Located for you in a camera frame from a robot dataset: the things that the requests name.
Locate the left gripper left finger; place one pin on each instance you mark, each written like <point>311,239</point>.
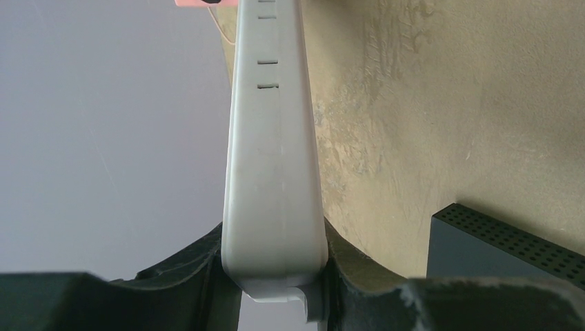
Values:
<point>187,291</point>

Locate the black box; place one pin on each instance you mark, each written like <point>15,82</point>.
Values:
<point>466,243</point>

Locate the pink plug adapter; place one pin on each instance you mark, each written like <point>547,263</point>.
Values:
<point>205,3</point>

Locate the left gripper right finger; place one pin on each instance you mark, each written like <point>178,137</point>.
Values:
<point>364,295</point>

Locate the white power strip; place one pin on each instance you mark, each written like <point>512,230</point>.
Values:
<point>273,243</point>

